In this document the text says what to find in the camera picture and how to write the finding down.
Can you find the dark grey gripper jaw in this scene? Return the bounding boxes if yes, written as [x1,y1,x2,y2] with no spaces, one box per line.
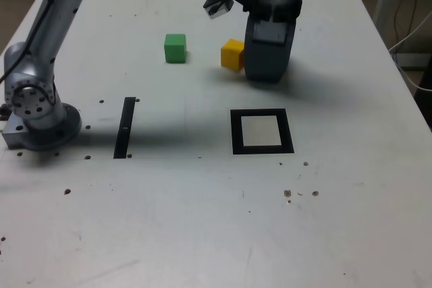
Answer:
[243,18,298,84]

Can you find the black tape square outline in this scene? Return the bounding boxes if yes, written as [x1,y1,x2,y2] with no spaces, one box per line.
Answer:
[229,108,295,155]

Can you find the white background cable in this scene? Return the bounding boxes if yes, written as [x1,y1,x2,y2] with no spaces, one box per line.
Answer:
[388,11,432,92]

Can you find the yellow cube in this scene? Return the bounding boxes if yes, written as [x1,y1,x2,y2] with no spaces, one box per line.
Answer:
[220,38,245,72]

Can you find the green cube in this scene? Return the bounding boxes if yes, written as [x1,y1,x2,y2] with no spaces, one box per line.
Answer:
[163,33,188,64]

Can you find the black tape strip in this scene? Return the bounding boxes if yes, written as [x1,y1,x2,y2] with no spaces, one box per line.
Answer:
[113,96,136,160]

